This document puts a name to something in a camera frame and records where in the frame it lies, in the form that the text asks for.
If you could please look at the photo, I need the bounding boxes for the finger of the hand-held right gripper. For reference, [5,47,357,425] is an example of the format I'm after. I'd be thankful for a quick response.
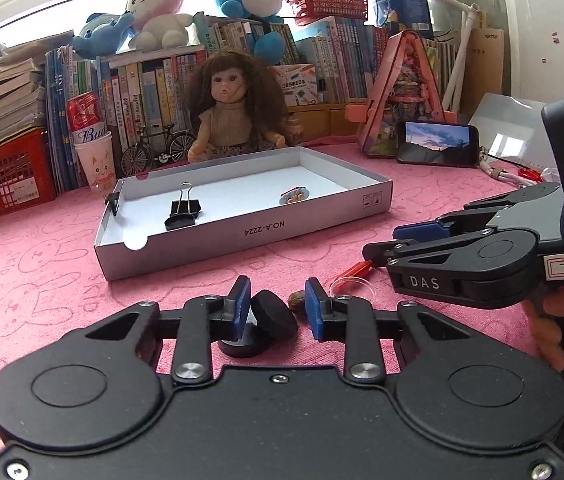
[393,209,501,242]
[362,227,537,267]

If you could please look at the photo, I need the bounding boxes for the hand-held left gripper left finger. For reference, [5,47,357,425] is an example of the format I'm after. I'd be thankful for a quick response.
[82,275,253,386]

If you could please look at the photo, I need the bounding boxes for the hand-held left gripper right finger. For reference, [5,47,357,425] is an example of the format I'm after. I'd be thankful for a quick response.
[304,277,482,386]

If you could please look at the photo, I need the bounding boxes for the black round case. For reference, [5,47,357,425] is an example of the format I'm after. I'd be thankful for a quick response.
[218,310,273,359]
[251,289,299,341]

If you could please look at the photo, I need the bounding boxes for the clear plastic dome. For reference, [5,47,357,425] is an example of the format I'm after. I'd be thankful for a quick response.
[329,275,377,303]

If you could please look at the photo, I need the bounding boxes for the blue bear hair clip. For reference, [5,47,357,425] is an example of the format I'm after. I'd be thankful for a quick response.
[280,186,310,205]

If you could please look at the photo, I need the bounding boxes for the large black binder clip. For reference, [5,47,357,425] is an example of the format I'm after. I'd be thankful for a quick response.
[169,181,203,221]

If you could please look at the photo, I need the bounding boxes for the white cardboard box tray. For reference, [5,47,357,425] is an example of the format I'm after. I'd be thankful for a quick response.
[93,146,393,282]

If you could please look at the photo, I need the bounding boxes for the person's right hand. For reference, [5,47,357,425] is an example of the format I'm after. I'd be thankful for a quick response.
[526,290,564,372]

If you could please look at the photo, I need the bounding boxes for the black smartphone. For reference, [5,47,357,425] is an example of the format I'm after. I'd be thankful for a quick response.
[396,120,480,168]

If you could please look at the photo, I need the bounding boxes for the clear plastic folder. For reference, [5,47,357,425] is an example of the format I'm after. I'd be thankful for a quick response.
[469,92,560,171]

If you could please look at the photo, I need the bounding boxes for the wooden drawer unit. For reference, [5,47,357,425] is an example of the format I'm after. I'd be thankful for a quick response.
[287,101,367,143]

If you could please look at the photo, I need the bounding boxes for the pink triangular toy house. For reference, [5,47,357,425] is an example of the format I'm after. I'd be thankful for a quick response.
[347,30,457,158]

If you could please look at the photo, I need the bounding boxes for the small black binder clip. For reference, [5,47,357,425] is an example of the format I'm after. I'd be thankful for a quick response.
[103,191,124,217]

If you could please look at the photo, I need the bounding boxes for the row of thin picture books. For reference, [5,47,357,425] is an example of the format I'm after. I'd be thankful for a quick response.
[422,40,457,111]

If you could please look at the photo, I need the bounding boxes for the brown cardboard box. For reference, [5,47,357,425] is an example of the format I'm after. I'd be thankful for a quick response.
[462,27,505,126]

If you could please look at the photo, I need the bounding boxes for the colourful printed carton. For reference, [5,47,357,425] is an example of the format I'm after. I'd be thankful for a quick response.
[269,64,319,107]

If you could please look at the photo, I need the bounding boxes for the white plastic pipes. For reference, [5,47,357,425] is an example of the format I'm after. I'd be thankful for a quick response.
[442,0,482,116]

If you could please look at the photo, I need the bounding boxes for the black miniature bicycle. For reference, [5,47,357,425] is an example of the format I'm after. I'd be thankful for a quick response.
[121,124,197,177]

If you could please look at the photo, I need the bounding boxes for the curly brown hair doll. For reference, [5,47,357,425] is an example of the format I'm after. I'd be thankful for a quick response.
[187,50,293,163]

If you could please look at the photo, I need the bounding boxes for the pink rabbit print towel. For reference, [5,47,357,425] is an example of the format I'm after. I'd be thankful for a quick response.
[0,140,564,411]

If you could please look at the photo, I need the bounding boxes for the white cat print paper cup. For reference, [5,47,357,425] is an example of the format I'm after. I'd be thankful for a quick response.
[73,131,115,191]

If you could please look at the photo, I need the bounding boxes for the tall blue box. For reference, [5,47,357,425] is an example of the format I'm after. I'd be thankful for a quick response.
[369,0,435,36]

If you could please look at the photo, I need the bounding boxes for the row of upright books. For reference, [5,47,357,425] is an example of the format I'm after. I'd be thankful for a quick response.
[44,15,393,193]

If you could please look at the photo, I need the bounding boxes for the small red plastic basket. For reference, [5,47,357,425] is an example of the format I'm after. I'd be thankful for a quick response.
[286,0,370,26]

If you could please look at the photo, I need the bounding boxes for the red beer can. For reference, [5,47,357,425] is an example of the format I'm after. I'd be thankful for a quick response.
[66,92,105,143]

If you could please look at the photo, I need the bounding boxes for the large red plastic crate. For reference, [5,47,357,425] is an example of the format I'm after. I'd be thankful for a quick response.
[0,127,58,220]

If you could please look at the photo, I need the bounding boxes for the blue dolphin plush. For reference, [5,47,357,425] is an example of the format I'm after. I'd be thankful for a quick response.
[72,10,135,58]

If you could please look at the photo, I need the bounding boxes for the pink white rabbit plush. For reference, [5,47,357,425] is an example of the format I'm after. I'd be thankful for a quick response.
[119,0,195,51]

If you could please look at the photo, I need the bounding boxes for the stack of worn books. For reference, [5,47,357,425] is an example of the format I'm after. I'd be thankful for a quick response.
[0,55,48,156]

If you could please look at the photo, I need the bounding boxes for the white cable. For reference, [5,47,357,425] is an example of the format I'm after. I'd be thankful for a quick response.
[476,147,527,188]

